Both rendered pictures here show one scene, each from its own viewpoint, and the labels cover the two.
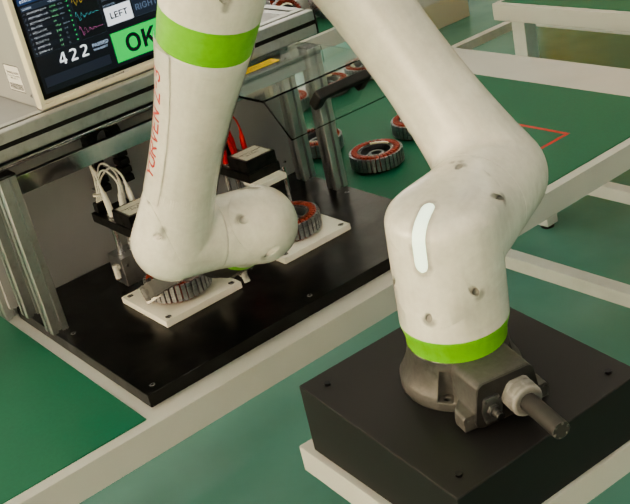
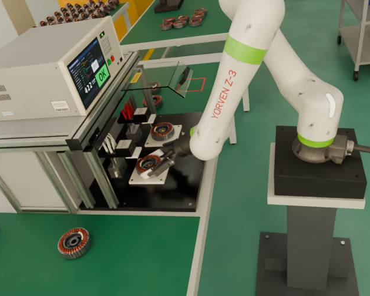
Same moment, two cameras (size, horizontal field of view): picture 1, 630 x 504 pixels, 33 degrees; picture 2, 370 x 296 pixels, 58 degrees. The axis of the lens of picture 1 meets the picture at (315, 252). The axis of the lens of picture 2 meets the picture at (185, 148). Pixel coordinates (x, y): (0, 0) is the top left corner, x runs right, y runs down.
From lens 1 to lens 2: 1.03 m
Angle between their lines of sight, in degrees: 35
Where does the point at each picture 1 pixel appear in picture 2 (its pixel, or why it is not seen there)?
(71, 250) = (87, 174)
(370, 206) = (177, 117)
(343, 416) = (301, 177)
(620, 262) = not seen: hidden behind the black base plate
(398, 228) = (323, 104)
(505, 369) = (345, 140)
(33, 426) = (157, 242)
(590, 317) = not seen: hidden behind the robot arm
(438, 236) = (338, 103)
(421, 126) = (288, 71)
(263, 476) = not seen: hidden behind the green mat
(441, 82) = (293, 54)
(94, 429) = (185, 230)
